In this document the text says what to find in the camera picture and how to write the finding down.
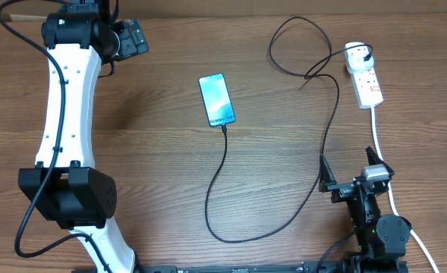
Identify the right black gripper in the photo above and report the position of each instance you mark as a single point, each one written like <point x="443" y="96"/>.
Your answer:
<point x="341" y="190"/>

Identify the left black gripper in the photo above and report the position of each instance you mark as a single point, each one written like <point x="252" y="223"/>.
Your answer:
<point x="133" y="40"/>

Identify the smartphone with teal screen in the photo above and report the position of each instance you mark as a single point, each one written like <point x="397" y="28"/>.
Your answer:
<point x="216" y="100"/>

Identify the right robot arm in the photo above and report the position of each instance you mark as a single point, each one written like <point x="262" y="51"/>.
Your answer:
<point x="381" y="238"/>

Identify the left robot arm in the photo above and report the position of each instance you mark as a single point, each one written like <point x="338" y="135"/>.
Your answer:
<point x="64" y="185"/>

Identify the white charger adapter plug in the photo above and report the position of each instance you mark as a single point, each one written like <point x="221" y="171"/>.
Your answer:
<point x="358" y="57"/>

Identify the white power strip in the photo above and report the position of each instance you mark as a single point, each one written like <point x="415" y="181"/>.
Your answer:
<point x="367" y="89"/>

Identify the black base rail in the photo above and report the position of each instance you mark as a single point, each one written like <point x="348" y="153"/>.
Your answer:
<point x="306" y="267"/>

